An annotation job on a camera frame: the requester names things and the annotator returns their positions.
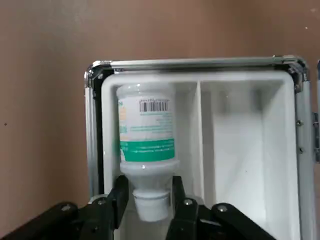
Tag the white peroxide bottle green label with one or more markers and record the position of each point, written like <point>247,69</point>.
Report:
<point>147,125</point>

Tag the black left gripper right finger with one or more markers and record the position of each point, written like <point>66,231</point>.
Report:
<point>200,225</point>

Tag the silver aluminium medical kit case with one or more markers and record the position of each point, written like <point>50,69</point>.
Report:
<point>91,137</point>

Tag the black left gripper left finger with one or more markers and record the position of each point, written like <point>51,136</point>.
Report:
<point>95,220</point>

